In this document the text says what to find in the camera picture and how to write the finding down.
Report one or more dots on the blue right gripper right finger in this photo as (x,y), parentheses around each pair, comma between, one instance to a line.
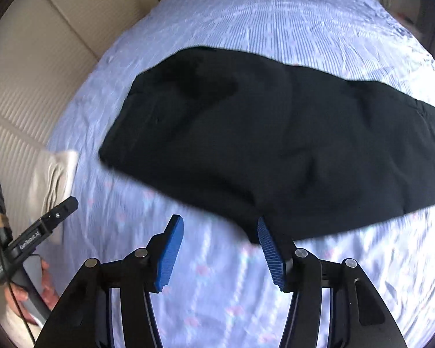
(278,250)

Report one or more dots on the black pants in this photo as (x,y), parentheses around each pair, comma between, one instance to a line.
(247,137)

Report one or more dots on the beige folded cloth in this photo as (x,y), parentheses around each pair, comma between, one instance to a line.
(51,181)

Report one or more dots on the blue floral bed sheet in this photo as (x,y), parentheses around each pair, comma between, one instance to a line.
(221,293)

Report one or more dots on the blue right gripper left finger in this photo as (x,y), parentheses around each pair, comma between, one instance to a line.
(162,250)

